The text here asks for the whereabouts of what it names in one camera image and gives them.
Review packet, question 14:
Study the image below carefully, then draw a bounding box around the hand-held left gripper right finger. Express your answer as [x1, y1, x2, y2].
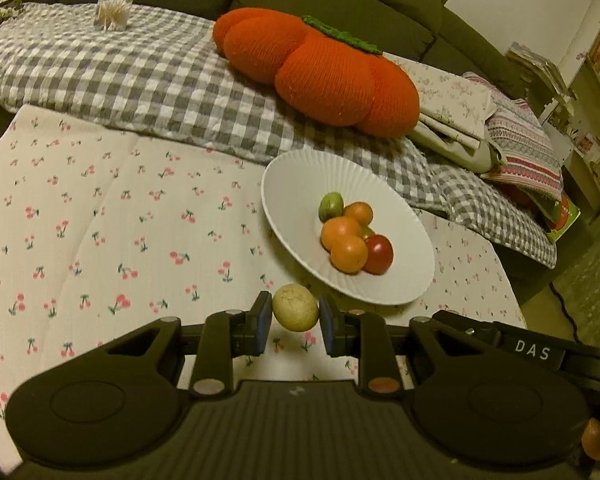
[319, 292, 481, 396]

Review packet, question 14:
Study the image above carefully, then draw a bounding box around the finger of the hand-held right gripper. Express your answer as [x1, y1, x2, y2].
[431, 309, 504, 345]

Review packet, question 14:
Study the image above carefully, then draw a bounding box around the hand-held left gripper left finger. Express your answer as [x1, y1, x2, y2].
[97, 290, 274, 398]

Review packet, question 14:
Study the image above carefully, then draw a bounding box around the pale yellow fruit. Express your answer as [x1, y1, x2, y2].
[272, 284, 320, 332]

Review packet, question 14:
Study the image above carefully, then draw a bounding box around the orange mandarin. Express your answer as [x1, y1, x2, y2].
[330, 235, 370, 275]
[321, 216, 364, 252]
[343, 201, 375, 226]

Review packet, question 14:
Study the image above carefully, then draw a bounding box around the red tomato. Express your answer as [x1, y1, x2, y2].
[362, 234, 395, 276]

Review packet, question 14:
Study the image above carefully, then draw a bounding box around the white ribbed plate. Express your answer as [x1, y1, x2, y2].
[261, 149, 436, 306]

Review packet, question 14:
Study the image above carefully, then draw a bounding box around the green floor mat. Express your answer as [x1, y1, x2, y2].
[550, 220, 600, 361]

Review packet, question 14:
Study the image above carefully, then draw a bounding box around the red and green box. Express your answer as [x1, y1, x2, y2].
[544, 192, 582, 244]

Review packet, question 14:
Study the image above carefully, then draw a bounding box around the striped patterned blanket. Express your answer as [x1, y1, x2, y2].
[462, 72, 567, 207]

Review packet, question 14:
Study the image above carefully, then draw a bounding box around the cherry print cloth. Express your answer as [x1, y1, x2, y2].
[0, 104, 529, 471]

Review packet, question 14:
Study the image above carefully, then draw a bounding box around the folded floral sheet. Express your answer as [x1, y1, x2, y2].
[405, 57, 504, 172]

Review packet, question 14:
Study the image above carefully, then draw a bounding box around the orange pumpkin cushion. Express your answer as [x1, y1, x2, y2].
[212, 7, 421, 139]

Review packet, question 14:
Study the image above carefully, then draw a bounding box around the stack of papers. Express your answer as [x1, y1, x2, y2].
[505, 42, 579, 102]

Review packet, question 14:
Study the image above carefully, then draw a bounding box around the bookshelf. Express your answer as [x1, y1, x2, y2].
[545, 0, 600, 207]

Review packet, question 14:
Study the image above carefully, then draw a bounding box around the grey gingham blanket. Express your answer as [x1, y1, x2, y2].
[0, 2, 559, 269]

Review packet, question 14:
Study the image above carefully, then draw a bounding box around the cotton swab container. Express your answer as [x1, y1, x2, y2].
[94, 0, 137, 31]

